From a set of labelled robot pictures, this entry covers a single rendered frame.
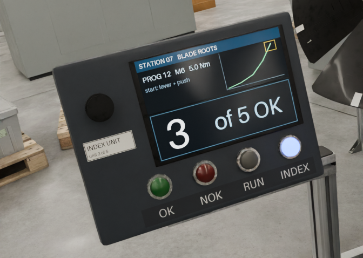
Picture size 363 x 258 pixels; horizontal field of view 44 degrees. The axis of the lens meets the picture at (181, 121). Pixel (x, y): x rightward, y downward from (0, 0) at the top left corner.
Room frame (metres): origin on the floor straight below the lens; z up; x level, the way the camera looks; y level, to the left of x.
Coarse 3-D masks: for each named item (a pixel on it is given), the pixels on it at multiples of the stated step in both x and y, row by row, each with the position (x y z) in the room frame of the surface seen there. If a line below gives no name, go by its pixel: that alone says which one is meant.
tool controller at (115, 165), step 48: (144, 48) 0.45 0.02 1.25; (192, 48) 0.46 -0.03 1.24; (240, 48) 0.47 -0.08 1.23; (288, 48) 0.48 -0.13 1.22; (96, 96) 0.42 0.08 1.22; (144, 96) 0.44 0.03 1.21; (192, 96) 0.44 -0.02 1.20; (240, 96) 0.45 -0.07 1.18; (288, 96) 0.46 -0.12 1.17; (96, 144) 0.42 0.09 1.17; (144, 144) 0.42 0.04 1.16; (240, 144) 0.44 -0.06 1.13; (96, 192) 0.40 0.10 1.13; (144, 192) 0.41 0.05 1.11; (192, 192) 0.41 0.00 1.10; (240, 192) 0.42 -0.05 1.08
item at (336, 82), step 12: (360, 24) 1.04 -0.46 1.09; (348, 36) 1.04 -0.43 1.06; (360, 36) 1.03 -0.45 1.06; (348, 48) 1.03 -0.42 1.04; (360, 48) 1.01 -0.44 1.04; (336, 60) 1.03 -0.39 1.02; (348, 60) 1.01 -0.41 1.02; (360, 60) 0.99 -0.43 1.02; (324, 72) 1.03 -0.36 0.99; (336, 72) 1.01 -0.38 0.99; (348, 72) 0.99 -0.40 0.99; (360, 72) 0.97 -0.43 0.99; (324, 84) 1.01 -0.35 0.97; (336, 84) 0.99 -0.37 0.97; (348, 84) 0.97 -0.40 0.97; (360, 84) 0.96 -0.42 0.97; (324, 96) 0.99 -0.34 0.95; (336, 96) 0.97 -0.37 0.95; (348, 96) 0.96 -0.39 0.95
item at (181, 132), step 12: (180, 108) 0.44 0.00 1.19; (192, 108) 0.44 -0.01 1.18; (156, 120) 0.43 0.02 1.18; (168, 120) 0.43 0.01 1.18; (180, 120) 0.43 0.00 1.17; (192, 120) 0.44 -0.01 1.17; (156, 132) 0.43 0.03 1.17; (168, 132) 0.43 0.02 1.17; (180, 132) 0.43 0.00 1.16; (192, 132) 0.43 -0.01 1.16; (156, 144) 0.42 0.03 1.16; (168, 144) 0.42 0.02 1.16; (180, 144) 0.43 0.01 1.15; (192, 144) 0.43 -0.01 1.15; (204, 144) 0.43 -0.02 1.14; (168, 156) 0.42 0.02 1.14; (180, 156) 0.42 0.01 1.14
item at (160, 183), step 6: (156, 174) 0.41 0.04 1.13; (162, 174) 0.41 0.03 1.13; (150, 180) 0.41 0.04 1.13; (156, 180) 0.41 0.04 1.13; (162, 180) 0.41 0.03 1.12; (168, 180) 0.41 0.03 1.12; (150, 186) 0.41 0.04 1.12; (156, 186) 0.40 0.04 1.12; (162, 186) 0.40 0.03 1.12; (168, 186) 0.41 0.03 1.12; (150, 192) 0.41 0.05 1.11; (156, 192) 0.40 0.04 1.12; (162, 192) 0.40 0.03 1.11; (168, 192) 0.41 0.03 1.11; (156, 198) 0.40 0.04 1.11; (162, 198) 0.41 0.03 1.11
